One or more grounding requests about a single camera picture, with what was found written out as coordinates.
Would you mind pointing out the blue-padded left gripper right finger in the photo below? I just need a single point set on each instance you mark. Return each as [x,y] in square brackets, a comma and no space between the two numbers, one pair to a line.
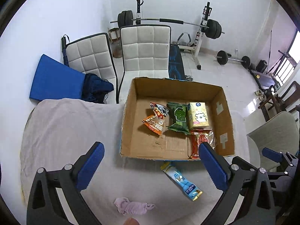
[256,208]

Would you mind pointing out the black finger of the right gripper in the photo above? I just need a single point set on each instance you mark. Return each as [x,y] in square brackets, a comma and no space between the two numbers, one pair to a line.
[243,164]

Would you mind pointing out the left white quilted chair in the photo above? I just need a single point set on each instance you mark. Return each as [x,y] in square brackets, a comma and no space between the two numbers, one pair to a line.
[92,54]

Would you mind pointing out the blue foam mat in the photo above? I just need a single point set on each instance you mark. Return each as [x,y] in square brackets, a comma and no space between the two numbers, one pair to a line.
[53,80]

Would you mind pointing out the open cardboard box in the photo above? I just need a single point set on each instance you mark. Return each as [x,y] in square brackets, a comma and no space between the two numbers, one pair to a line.
[165,119]

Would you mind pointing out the green wet wipes pack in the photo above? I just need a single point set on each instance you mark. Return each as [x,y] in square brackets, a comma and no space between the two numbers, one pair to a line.
[178,115]

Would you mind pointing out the right white quilted chair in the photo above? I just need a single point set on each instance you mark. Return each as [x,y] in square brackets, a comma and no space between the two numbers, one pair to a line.
[145,51]

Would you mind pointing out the light blue snack packet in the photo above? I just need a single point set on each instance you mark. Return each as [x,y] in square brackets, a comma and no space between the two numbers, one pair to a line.
[189,188]

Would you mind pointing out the dark navy garment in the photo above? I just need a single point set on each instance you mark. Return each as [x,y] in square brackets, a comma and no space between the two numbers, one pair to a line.
[95,89]

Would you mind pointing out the lilac fleece cloth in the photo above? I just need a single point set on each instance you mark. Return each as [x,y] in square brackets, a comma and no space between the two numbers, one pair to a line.
[125,206]

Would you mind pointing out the barbell on bench rack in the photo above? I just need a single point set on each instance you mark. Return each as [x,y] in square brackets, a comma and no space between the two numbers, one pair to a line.
[212,29]

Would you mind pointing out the dark wooden chair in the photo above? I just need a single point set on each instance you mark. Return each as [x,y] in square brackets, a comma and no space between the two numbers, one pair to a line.
[280,103]

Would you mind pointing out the dumbbell on floor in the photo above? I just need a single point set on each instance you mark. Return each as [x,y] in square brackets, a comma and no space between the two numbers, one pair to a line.
[223,57]

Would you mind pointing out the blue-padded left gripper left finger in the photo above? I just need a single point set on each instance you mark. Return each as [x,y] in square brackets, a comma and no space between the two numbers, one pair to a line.
[44,206]

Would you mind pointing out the red orange snack bag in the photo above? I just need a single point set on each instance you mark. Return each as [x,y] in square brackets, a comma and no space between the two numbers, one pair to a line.
[198,137]

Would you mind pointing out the black blue bench pad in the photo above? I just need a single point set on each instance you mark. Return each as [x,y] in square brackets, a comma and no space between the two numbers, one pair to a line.
[175,66]

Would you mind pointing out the yellow tissue pack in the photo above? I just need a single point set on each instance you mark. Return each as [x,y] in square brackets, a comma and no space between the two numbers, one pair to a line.
[197,115]

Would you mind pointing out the grey cushioned chair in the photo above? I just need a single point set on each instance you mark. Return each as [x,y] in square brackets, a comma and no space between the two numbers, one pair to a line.
[279,134]

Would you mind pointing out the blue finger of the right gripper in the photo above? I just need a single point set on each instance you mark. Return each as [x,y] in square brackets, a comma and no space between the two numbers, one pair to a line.
[272,155]

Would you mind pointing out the white weight bench rack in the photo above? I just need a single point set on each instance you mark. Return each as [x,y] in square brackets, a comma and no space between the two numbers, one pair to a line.
[194,48]

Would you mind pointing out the grey bed sheet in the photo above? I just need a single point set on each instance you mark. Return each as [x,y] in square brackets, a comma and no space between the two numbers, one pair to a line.
[58,132]

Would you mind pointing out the orange panda snack bag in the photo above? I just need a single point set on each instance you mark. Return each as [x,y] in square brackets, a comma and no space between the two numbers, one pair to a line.
[155,122]

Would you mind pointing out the white quilted chair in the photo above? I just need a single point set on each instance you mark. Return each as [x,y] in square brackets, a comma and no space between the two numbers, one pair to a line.
[92,54]
[145,51]

